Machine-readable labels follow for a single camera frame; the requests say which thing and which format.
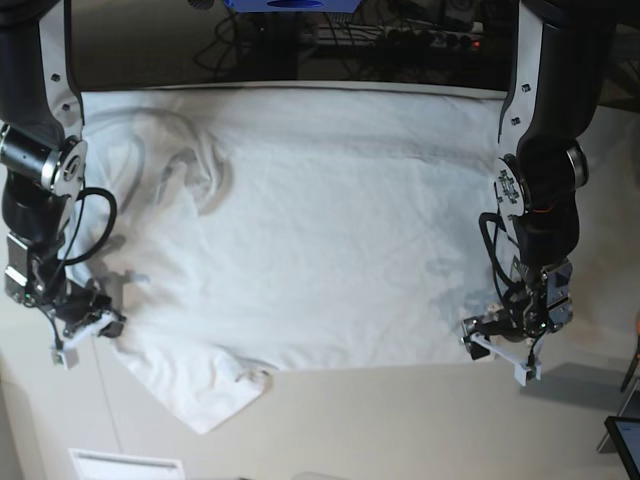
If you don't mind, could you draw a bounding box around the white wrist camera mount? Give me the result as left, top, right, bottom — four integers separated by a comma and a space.
461, 333, 542, 386
51, 311, 126, 370

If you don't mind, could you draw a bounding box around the black power strip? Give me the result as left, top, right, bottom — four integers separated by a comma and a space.
385, 28, 485, 52

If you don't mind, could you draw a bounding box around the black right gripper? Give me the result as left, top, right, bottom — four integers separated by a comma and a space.
59, 287, 125, 339

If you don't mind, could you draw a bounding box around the white paper sheet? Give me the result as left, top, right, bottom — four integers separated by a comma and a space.
69, 449, 186, 479

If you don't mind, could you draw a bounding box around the white T-shirt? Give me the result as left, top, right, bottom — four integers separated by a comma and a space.
74, 88, 501, 434

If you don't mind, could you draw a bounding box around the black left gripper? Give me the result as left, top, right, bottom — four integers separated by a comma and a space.
461, 307, 535, 360

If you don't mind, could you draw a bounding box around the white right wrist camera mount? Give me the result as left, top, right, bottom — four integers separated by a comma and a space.
51, 311, 126, 370

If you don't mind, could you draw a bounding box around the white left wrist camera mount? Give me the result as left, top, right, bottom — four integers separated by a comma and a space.
461, 333, 542, 386

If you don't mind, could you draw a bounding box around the tablet with grey stand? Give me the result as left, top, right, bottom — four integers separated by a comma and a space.
597, 379, 639, 480

